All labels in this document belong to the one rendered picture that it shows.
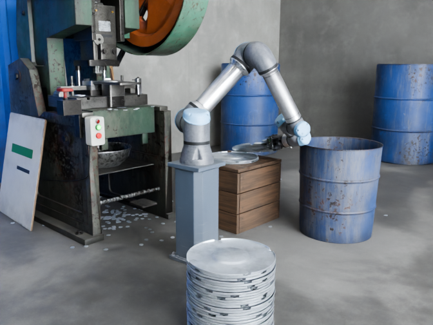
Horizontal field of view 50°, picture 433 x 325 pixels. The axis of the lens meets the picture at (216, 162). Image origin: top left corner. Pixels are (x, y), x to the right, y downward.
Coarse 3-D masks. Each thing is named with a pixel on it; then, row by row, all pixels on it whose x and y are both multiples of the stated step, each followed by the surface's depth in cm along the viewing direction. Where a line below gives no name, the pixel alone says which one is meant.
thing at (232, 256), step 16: (224, 240) 164; (240, 240) 164; (192, 256) 150; (208, 256) 150; (224, 256) 149; (240, 256) 149; (256, 256) 151; (272, 256) 151; (208, 272) 138; (224, 272) 139; (240, 272) 139; (256, 272) 138
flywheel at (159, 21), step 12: (156, 0) 266; (168, 0) 259; (180, 0) 247; (156, 12) 267; (168, 12) 260; (144, 24) 276; (156, 24) 269; (168, 24) 257; (132, 36) 280; (144, 36) 272; (156, 36) 265
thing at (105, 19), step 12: (96, 12) 238; (108, 12) 243; (96, 24) 239; (108, 24) 244; (96, 36) 238; (108, 36) 245; (84, 48) 245; (96, 48) 241; (108, 48) 243; (108, 60) 247
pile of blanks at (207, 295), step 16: (192, 272) 144; (272, 272) 144; (192, 288) 145; (208, 288) 140; (224, 288) 138; (240, 288) 138; (256, 288) 140; (272, 288) 146; (192, 304) 146; (208, 304) 141; (224, 304) 139; (240, 304) 139; (256, 304) 143; (272, 304) 149; (192, 320) 147; (208, 320) 143; (224, 320) 140; (240, 320) 141; (256, 320) 142; (272, 320) 150
